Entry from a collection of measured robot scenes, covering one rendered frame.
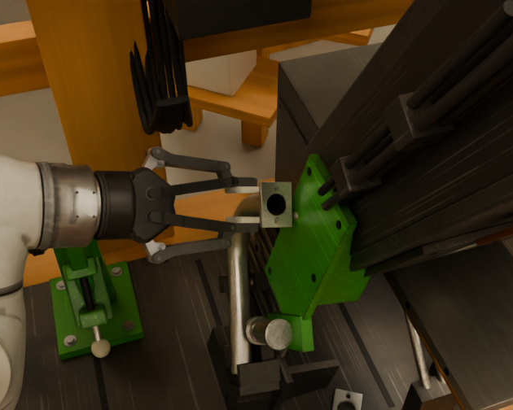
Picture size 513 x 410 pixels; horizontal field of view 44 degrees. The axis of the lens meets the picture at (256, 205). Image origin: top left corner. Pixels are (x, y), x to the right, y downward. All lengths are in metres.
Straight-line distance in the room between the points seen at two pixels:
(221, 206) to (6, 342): 0.66
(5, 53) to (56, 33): 0.14
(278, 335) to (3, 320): 0.33
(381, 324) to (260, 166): 1.60
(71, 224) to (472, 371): 0.46
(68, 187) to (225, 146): 2.04
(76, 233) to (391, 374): 0.55
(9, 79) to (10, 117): 1.99
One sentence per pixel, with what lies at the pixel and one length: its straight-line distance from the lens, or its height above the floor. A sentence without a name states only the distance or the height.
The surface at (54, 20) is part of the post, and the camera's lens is 0.88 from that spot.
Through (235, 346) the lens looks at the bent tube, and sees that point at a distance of 0.90.
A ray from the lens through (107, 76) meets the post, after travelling 0.93.
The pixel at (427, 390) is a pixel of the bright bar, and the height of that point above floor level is 1.01.
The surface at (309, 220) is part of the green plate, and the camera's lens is 0.75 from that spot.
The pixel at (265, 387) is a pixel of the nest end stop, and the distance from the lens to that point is 0.91.
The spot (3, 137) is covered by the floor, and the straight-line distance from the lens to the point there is 2.91.
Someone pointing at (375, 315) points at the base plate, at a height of 0.90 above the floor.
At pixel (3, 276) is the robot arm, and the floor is 1.28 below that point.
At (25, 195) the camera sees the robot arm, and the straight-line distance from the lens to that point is 0.65.
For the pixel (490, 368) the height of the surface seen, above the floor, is 1.13.
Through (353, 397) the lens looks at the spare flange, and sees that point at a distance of 0.98.
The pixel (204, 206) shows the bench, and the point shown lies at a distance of 1.23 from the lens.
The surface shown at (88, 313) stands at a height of 1.00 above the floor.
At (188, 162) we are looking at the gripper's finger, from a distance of 0.73.
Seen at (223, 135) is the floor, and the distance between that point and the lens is 2.73.
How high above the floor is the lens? 1.77
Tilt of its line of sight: 47 degrees down
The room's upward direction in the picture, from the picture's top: straight up
